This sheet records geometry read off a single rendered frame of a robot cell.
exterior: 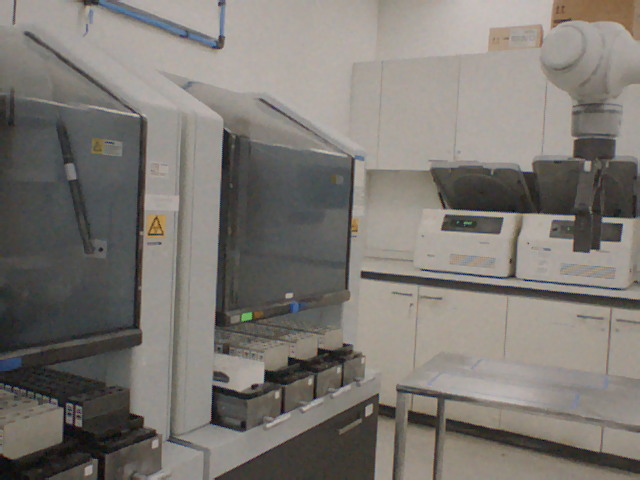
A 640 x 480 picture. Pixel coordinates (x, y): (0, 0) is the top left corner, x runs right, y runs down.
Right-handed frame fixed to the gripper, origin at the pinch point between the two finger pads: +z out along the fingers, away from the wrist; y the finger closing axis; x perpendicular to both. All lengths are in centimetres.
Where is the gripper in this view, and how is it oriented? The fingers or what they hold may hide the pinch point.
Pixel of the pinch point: (587, 245)
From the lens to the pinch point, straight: 134.6
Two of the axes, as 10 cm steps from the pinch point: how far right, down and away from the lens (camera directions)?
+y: 5.1, -0.2, 8.6
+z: -0.5, 10.0, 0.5
